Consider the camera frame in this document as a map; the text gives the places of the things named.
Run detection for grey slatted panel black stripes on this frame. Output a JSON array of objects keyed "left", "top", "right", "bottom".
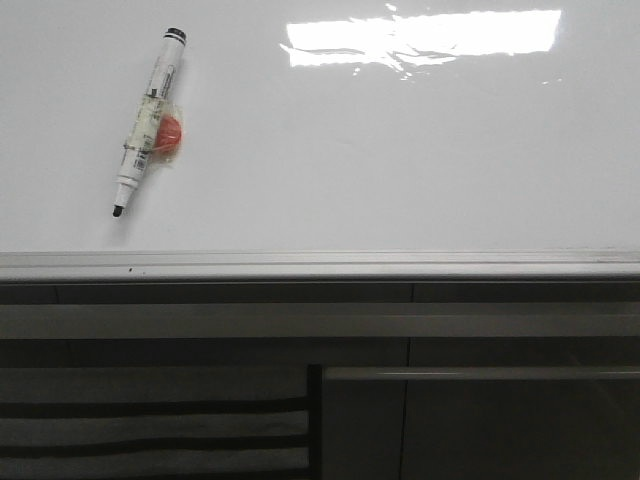
[{"left": 1, "top": 366, "right": 317, "bottom": 479}]

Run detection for grey cabinet panel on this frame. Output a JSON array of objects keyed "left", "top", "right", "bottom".
[{"left": 324, "top": 365, "right": 639, "bottom": 479}]

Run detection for white whiteboard with aluminium frame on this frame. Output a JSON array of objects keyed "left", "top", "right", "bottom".
[{"left": 1, "top": 1, "right": 639, "bottom": 282}]

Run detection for grey metal rail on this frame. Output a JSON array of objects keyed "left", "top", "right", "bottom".
[{"left": 1, "top": 302, "right": 639, "bottom": 340}]

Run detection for white whiteboard marker black tip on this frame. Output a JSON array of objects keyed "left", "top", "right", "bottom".
[{"left": 112, "top": 27, "right": 187, "bottom": 218}]

